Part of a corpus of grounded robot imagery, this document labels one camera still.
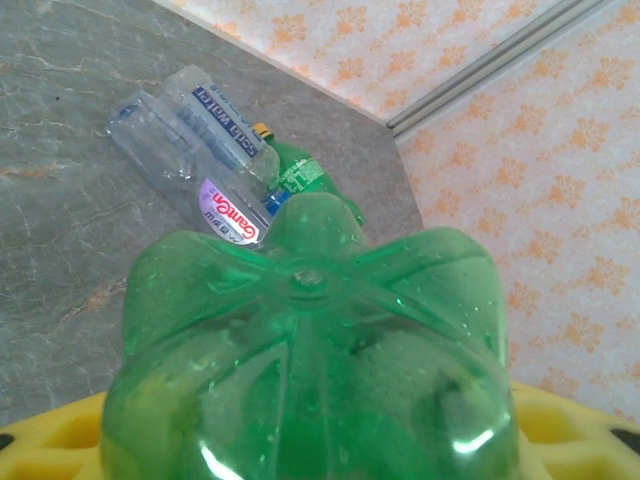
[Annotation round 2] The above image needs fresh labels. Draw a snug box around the large green bottle white label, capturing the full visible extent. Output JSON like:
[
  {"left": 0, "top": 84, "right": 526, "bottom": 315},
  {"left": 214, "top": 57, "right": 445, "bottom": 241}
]
[{"left": 99, "top": 192, "right": 521, "bottom": 480}]

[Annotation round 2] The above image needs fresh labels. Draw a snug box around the aluminium frame post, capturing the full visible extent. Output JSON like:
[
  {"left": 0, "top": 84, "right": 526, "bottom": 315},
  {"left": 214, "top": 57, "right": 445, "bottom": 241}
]
[{"left": 387, "top": 0, "right": 616, "bottom": 144}]

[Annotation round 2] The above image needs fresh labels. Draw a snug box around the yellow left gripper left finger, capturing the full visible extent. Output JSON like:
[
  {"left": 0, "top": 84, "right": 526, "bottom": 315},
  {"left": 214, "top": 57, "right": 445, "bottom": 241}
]
[{"left": 0, "top": 389, "right": 109, "bottom": 480}]

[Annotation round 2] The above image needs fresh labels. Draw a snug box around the clear soda water bottle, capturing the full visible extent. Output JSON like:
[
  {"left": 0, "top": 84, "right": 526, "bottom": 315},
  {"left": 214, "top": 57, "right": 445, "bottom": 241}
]
[{"left": 159, "top": 64, "right": 291, "bottom": 221}]

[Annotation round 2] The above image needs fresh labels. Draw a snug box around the small green bottle yellow cap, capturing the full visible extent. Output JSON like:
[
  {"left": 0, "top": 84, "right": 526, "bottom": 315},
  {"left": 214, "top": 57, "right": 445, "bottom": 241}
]
[{"left": 252, "top": 122, "right": 371, "bottom": 226}]

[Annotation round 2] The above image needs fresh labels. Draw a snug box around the clear bottle purple label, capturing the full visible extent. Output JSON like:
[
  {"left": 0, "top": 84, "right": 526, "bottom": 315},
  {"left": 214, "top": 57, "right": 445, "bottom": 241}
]
[{"left": 105, "top": 89, "right": 274, "bottom": 249}]

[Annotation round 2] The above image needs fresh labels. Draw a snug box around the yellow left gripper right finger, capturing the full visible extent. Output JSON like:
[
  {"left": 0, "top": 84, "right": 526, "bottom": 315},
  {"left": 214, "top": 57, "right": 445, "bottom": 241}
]
[{"left": 509, "top": 382, "right": 640, "bottom": 480}]

